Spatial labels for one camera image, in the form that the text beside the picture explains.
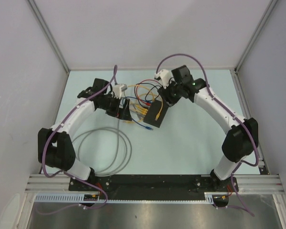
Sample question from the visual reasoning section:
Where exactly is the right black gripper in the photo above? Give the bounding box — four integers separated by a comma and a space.
158, 78, 183, 107

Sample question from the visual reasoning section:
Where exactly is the long grey ethernet cable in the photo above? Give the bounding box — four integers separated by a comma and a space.
72, 116, 143, 177

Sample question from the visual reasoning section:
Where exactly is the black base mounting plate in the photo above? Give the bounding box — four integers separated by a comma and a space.
69, 174, 239, 191

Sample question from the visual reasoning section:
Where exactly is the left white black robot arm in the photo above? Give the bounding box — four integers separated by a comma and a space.
38, 78, 132, 191

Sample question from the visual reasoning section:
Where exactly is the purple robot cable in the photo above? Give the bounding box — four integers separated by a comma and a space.
35, 64, 118, 215
155, 53, 260, 217

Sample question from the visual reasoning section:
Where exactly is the blue ethernet cable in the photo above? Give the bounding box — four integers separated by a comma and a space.
123, 96, 154, 131

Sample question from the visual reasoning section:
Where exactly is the white slotted cable duct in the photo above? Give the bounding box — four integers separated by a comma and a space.
34, 192, 228, 204

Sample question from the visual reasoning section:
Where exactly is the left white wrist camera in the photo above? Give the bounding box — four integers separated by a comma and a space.
112, 83, 128, 99

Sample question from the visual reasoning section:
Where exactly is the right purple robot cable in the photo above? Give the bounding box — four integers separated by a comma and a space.
155, 53, 260, 217

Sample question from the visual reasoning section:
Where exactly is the aluminium frame rail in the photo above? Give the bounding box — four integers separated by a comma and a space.
25, 174, 285, 195

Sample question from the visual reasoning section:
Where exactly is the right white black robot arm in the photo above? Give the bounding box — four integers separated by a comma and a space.
154, 65, 258, 191

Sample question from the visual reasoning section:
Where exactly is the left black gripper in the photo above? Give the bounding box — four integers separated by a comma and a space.
98, 94, 131, 121

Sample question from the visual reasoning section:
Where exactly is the black network switch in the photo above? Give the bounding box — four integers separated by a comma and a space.
143, 100, 169, 128

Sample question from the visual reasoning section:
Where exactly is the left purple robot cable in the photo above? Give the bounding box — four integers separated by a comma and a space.
35, 64, 118, 215

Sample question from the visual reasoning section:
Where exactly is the red ethernet cable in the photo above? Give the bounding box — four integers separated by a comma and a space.
134, 79, 162, 106

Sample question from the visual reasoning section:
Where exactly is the yellow ethernet cable on switch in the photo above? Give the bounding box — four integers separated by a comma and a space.
154, 100, 164, 120

